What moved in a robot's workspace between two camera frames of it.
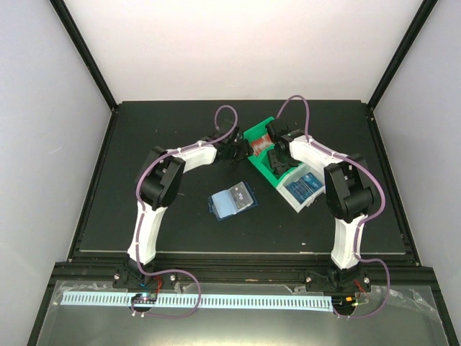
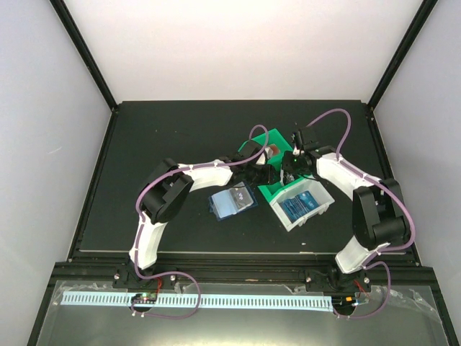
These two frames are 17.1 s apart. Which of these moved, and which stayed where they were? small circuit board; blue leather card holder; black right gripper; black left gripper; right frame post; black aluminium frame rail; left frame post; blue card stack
Moved: black right gripper; blue card stack; black left gripper
Stayed: left frame post; right frame post; small circuit board; black aluminium frame rail; blue leather card holder
